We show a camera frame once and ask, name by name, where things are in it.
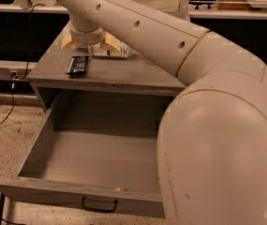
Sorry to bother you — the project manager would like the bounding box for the clear plastic water bottle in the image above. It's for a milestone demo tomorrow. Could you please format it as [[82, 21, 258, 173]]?
[[88, 44, 137, 59]]

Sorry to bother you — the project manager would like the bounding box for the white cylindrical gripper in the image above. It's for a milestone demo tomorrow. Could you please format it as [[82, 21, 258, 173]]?
[[60, 14, 121, 54]]

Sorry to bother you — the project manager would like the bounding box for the grey open top drawer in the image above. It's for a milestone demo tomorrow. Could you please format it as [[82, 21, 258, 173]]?
[[0, 90, 171, 218]]

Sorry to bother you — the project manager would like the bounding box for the black drawer handle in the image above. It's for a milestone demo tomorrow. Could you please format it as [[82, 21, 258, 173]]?
[[81, 197, 118, 214]]

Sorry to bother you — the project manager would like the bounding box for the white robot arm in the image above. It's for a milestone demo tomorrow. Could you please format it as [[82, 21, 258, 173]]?
[[56, 0, 267, 225]]

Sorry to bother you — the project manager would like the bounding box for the black cable on left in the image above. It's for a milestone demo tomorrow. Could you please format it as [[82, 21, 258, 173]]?
[[0, 3, 47, 136]]

